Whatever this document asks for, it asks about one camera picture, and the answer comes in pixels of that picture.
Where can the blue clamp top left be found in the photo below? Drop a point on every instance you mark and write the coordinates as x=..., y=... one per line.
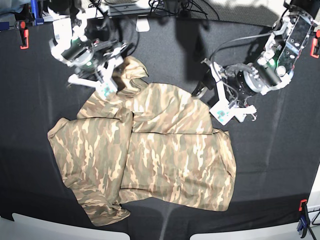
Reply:
x=37, y=11

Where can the black table cloth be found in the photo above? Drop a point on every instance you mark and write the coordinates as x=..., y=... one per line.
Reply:
x=277, y=155

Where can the camouflage t-shirt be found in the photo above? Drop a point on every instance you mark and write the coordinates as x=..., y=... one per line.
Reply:
x=146, y=140

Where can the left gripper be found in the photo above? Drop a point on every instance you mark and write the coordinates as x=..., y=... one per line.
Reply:
x=232, y=93

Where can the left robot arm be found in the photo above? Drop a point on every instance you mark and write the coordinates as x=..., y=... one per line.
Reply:
x=272, y=70

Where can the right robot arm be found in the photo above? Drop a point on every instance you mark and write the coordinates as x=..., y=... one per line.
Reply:
x=70, y=38

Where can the white tape patch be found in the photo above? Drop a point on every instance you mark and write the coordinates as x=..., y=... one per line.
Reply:
x=142, y=25

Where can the orange clamp far left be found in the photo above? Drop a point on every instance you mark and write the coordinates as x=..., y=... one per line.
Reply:
x=23, y=33

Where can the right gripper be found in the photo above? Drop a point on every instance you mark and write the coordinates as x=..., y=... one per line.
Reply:
x=95, y=67

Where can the orange blue clamp near right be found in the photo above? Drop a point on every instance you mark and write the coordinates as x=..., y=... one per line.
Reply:
x=304, y=220

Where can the orange clamp far right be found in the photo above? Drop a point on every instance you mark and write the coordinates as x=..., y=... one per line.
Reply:
x=315, y=45

